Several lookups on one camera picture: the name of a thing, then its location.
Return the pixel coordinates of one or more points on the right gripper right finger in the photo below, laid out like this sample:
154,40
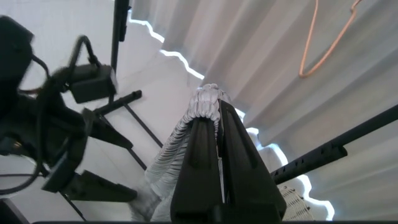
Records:
248,186

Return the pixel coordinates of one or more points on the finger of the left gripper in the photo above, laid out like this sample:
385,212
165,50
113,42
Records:
102,132
93,188

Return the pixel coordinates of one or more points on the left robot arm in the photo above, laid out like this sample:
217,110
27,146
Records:
12,56

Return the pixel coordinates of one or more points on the white laundry basket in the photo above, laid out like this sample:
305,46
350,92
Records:
295,205

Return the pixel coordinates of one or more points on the pink clothes hanger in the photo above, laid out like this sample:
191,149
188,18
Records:
306,46

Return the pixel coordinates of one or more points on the pale grey shorts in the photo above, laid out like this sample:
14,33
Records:
205,99

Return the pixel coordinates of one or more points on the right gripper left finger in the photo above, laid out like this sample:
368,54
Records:
196,174

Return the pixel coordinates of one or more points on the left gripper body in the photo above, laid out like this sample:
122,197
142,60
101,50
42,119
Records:
56,130

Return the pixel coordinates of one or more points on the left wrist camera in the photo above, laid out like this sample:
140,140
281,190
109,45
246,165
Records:
90,84

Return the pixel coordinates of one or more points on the black clothes rack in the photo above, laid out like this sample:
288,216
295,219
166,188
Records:
326,152

